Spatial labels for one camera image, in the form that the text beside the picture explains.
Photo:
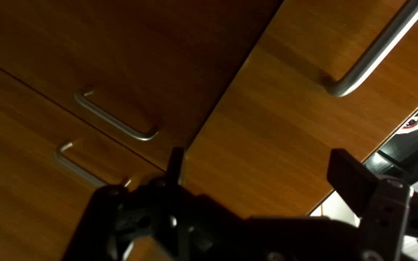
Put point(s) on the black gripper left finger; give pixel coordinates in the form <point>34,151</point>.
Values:
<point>102,217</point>

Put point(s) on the brown wooden drawer front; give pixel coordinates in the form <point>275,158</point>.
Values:
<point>287,124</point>

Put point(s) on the brown wooden cabinet door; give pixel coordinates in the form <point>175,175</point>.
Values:
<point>146,48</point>
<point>15,168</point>

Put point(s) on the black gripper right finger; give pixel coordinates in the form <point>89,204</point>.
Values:
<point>352,178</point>

